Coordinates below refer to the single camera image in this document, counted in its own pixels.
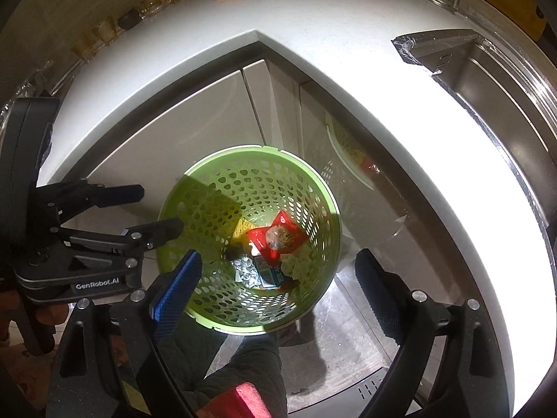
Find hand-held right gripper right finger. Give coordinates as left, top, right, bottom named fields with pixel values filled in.
left=354, top=248, right=510, bottom=418

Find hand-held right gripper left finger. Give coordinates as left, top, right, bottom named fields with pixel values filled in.
left=46, top=248, right=205, bottom=418

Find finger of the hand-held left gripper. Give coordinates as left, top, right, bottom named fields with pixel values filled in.
left=60, top=216, right=185, bottom=271
left=32, top=178, right=146, bottom=224

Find green perforated plastic basket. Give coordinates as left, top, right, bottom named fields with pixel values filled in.
left=157, top=145, right=342, bottom=337

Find silver foil wrapper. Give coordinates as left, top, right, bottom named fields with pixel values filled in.
left=230, top=257, right=262, bottom=288

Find pale paper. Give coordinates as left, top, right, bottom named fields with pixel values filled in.
left=278, top=244, right=316, bottom=281

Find yellow sponge cloth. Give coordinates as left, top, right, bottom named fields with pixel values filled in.
left=230, top=220, right=262, bottom=245

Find blue and white carton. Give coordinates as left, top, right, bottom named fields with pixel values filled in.
left=252, top=255, right=285, bottom=290

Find red snack packet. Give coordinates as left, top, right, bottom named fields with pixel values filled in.
left=246, top=210, right=309, bottom=266

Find glossy cabinet door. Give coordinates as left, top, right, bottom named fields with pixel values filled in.
left=299, top=80, right=440, bottom=405

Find person's dark quilted trousers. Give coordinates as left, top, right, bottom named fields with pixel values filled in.
left=154, top=313, right=288, bottom=418

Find red slipper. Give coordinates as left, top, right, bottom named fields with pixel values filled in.
left=226, top=382, right=268, bottom=418

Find narrow white cabinet door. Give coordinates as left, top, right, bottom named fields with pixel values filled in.
left=242, top=58, right=305, bottom=157

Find stainless steel sink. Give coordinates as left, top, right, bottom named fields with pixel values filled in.
left=392, top=30, right=557, bottom=236

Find wooden cutting board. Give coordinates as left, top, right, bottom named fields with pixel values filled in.
left=435, top=0, right=547, bottom=40

